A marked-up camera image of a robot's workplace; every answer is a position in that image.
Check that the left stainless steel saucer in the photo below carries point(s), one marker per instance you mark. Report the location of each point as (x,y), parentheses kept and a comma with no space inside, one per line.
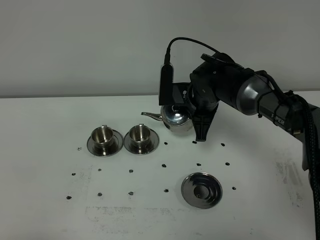
(114,148)

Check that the stainless steel teacup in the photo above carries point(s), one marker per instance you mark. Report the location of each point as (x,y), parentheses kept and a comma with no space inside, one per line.
(102,137)
(139,137)

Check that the right stainless steel teacup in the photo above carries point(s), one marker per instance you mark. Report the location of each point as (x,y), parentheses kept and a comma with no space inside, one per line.
(139,137)

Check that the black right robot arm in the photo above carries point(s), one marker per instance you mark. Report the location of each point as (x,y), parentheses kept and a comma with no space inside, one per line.
(220,79)

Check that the right stainless steel saucer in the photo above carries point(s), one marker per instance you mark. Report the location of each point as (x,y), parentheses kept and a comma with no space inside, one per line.
(155,141)

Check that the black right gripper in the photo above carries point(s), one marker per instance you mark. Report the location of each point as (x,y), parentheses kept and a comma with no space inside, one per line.
(202,104)

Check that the stainless steel teapot saucer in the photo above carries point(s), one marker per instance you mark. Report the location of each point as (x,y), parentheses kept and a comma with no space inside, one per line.
(201,190)

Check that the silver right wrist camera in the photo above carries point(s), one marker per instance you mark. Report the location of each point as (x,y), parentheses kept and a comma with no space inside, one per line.
(170,94)

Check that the left stainless steel teacup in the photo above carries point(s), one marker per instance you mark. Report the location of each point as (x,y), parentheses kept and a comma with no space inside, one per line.
(102,137)

